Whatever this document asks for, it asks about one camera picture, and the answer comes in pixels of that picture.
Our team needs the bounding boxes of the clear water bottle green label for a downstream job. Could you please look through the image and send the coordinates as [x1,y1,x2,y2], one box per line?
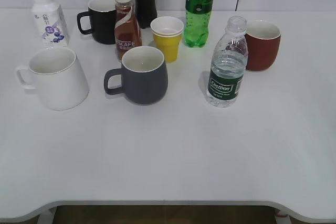
[206,16,248,108]

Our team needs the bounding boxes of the white ceramic mug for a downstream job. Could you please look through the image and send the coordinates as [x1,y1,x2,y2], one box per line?
[15,47,89,111]

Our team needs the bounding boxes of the grey ceramic mug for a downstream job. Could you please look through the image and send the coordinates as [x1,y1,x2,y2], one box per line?
[103,46,168,105]

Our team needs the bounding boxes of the black ceramic mug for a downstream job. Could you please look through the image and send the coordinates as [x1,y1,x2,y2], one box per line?
[77,0,117,45]

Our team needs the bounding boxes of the yellow paper cup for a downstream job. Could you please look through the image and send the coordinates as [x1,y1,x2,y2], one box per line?
[150,16,184,63]

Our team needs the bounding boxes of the brown Nescafe coffee bottle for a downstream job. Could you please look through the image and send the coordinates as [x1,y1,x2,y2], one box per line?
[114,0,142,60]

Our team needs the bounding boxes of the red ceramic cup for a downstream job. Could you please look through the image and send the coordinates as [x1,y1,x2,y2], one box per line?
[245,20,281,71]

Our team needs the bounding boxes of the green soda bottle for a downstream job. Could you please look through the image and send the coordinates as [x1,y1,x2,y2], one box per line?
[184,0,213,48]

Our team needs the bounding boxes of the white blueberry yogurt carton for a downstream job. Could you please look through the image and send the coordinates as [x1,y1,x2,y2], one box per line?
[31,0,69,48]

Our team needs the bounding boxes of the white table leg right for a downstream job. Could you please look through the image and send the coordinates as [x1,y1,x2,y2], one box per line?
[274,208,292,224]

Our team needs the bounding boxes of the white table leg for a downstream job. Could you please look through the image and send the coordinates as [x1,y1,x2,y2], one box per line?
[37,207,57,224]
[274,208,292,224]

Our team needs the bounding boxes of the white table leg left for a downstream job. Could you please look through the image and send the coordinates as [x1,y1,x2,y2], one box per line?
[37,207,57,224]

